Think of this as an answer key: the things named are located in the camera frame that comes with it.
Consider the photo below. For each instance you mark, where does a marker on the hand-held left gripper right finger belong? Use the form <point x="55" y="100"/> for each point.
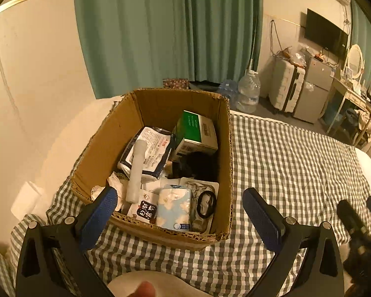
<point x="262" y="219"/>

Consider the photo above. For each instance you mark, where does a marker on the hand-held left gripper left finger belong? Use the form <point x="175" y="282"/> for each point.
<point x="99" y="216"/>

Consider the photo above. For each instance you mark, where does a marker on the white cloth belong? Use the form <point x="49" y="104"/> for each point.
<point x="114" y="182"/>

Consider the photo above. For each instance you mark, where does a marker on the white packet black print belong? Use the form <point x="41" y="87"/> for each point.
<point x="145" y="212"/>

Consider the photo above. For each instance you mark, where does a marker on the white plastic tube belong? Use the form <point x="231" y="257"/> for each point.
<point x="136" y="173"/>

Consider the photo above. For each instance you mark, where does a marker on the blue packet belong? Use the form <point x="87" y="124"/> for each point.
<point x="173" y="207"/>

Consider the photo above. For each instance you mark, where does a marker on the clear packet with black band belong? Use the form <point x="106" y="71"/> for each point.
<point x="188" y="185"/>

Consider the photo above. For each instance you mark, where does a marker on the white dark printed packet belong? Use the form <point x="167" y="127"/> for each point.
<point x="154" y="148"/>

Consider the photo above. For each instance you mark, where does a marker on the brown cardboard box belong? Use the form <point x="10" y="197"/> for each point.
<point x="117" y="130"/>

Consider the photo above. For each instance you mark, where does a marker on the green and white box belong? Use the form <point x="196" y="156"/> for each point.
<point x="191" y="123"/>

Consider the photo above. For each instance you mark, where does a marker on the person's leg in beige pants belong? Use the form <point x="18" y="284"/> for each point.
<point x="126" y="284"/>

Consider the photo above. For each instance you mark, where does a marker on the wooden chair with clothes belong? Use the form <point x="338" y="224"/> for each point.
<point x="366" y="120"/>

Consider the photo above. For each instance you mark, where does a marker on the white vanity desk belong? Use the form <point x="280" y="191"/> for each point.
<point x="349" y="91"/>

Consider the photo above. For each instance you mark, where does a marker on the silver small fridge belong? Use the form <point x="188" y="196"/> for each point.
<point x="312" y="99"/>

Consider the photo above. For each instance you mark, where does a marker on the large clear water bottle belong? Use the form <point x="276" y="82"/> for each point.
<point x="249" y="89"/>

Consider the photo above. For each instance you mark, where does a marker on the white hard suitcase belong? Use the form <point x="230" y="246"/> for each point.
<point x="281" y="86"/>

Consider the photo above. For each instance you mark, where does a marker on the crushed clear water bottle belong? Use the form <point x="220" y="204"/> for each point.
<point x="228" y="88"/>

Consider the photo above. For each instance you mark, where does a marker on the black bag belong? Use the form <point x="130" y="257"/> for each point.
<point x="204" y="86"/>

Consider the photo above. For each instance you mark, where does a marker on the white oval vanity mirror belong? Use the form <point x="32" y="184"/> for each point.
<point x="355" y="60"/>

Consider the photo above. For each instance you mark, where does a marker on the patterned fabric bag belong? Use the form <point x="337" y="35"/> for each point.
<point x="176" y="84"/>

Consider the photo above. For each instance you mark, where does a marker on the narrow green curtain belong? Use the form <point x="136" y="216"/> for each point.
<point x="369" y="43"/>

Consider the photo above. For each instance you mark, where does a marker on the clear plastic bag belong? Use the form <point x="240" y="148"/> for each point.
<point x="298" y="57"/>

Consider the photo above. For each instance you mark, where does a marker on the black wall television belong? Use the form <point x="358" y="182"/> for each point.
<point x="326" y="34"/>

